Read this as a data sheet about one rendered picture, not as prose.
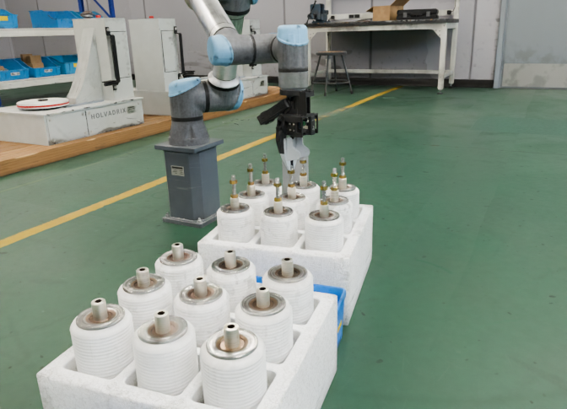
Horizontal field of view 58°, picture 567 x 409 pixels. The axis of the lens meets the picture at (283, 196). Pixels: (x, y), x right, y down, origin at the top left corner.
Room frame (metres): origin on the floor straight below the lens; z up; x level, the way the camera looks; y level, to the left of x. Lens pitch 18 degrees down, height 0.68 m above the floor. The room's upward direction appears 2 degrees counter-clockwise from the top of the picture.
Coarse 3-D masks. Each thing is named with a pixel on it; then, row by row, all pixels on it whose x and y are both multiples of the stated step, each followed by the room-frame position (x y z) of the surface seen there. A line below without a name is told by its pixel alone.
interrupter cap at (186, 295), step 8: (184, 288) 0.80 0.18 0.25; (192, 288) 0.81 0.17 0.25; (208, 288) 0.81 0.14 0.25; (216, 288) 0.80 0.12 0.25; (184, 296) 0.78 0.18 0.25; (192, 296) 0.78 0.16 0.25; (208, 296) 0.78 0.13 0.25; (216, 296) 0.78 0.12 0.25; (192, 304) 0.75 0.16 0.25; (200, 304) 0.75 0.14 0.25
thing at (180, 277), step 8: (200, 256) 0.95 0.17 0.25; (160, 264) 0.92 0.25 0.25; (192, 264) 0.92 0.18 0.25; (200, 264) 0.93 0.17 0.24; (160, 272) 0.91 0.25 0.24; (168, 272) 0.90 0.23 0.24; (176, 272) 0.89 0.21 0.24; (184, 272) 0.90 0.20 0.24; (192, 272) 0.91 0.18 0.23; (200, 272) 0.93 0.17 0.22; (176, 280) 0.89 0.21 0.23; (184, 280) 0.90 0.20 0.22; (192, 280) 0.91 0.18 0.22; (176, 288) 0.89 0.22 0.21
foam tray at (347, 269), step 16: (368, 208) 1.40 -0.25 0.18; (352, 224) 1.31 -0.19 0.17; (368, 224) 1.35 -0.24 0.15; (208, 240) 1.20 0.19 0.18; (256, 240) 1.19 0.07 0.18; (304, 240) 1.18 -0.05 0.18; (352, 240) 1.17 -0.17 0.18; (368, 240) 1.36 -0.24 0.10; (208, 256) 1.18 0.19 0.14; (256, 256) 1.14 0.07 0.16; (272, 256) 1.13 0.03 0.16; (288, 256) 1.11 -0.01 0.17; (304, 256) 1.10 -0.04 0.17; (320, 256) 1.09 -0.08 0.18; (336, 256) 1.08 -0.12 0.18; (352, 256) 1.11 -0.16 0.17; (368, 256) 1.36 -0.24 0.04; (256, 272) 1.14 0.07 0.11; (320, 272) 1.09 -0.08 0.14; (336, 272) 1.08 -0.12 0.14; (352, 272) 1.11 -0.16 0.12; (352, 288) 1.11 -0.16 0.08; (352, 304) 1.12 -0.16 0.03
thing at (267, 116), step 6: (282, 102) 1.30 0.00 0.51; (270, 108) 1.32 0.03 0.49; (276, 108) 1.31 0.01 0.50; (282, 108) 1.30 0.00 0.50; (264, 114) 1.33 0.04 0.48; (270, 114) 1.32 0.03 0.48; (276, 114) 1.31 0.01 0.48; (258, 120) 1.35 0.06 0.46; (264, 120) 1.33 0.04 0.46; (270, 120) 1.34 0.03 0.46
